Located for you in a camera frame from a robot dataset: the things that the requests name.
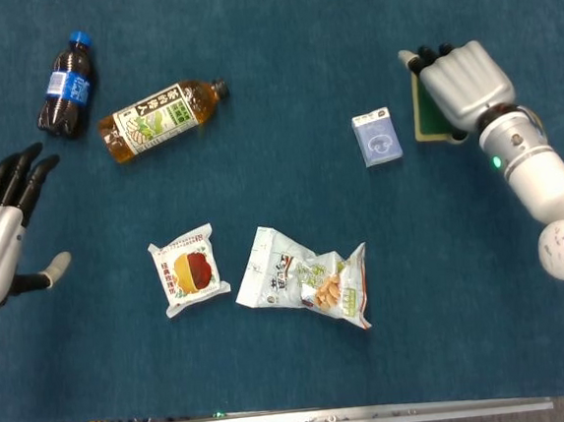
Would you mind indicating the large white cracker bag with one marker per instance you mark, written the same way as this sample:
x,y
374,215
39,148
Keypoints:
x,y
288,279

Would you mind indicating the tea bottle white green label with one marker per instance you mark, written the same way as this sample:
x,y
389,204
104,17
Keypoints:
x,y
155,121

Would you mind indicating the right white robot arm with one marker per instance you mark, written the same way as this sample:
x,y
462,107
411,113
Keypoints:
x,y
546,183

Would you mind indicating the cola bottle with blue cap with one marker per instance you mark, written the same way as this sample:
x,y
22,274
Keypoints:
x,y
66,91

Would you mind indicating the blue felt table cloth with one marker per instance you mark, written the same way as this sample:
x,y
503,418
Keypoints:
x,y
297,47

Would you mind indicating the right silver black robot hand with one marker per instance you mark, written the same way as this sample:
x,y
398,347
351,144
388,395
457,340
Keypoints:
x,y
468,81

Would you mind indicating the green yellow sponge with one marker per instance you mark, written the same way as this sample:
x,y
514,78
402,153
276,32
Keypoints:
x,y
427,114

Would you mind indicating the small white snack packet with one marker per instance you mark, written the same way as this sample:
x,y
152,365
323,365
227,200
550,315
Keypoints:
x,y
193,273

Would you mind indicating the aluminium frame rail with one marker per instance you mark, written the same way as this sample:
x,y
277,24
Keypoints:
x,y
330,420

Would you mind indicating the light blue card box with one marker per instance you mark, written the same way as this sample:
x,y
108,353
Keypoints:
x,y
377,138

